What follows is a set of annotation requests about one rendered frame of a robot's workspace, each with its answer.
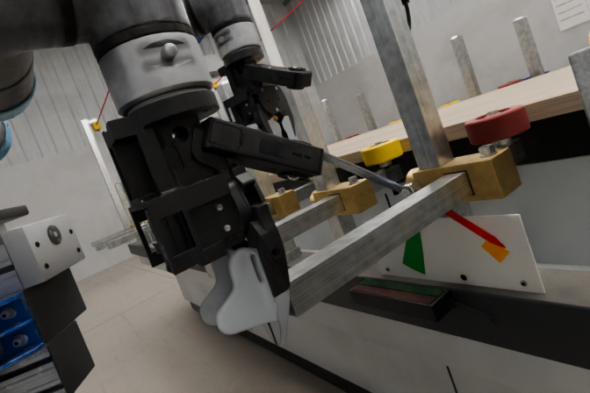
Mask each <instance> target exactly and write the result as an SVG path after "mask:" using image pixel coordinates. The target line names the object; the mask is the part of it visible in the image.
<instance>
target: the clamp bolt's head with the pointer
mask: <svg viewBox="0 0 590 393"><path fill-rule="evenodd" d="M409 183H412V184H413V185H415V186H416V187H417V189H418V190H420V189H421V186H420V185H419V184H418V183H417V182H409ZM412 194H413V192H412V191H411V190H410V189H409V188H403V189H402V191H401V195H402V196H403V198H404V199H406V198H407V197H410V196H411V195H412ZM445 215H447V216H448V217H450V218H452V219H454V220H455V221H457V222H458V223H459V224H461V225H463V226H464V227H466V228H468V229H469V230H471V231H472V232H475V233H476V234H477V235H478V236H480V237H481V238H483V239H485V240H487V241H488V242H490V243H492V244H494V245H496V246H499V247H504V248H506V247H505V246H504V245H503V244H502V243H501V242H500V241H499V240H498V239H497V238H496V237H494V236H493V235H492V234H490V233H489V232H487V231H485V230H483V229H482V228H480V227H478V226H477V225H475V224H473V223H472V222H471V221H469V220H467V219H466V218H464V217H462V216H460V215H459V214H457V213H455V212H454V211H452V210H450V211H448V212H446V213H445Z"/></svg>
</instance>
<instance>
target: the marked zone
mask: <svg viewBox="0 0 590 393"><path fill-rule="evenodd" d="M402 263H403V264H405V265H406V266H408V267H410V268H412V269H414V270H416V271H418V272H420V273H423V274H424V275H425V274H426V272H425V265H424V259H423V252H422V244H421V232H418V233H416V234H415V235H414V236H413V237H412V238H410V239H408V240H407V241H406V246H405V252H404V257H403V262H402Z"/></svg>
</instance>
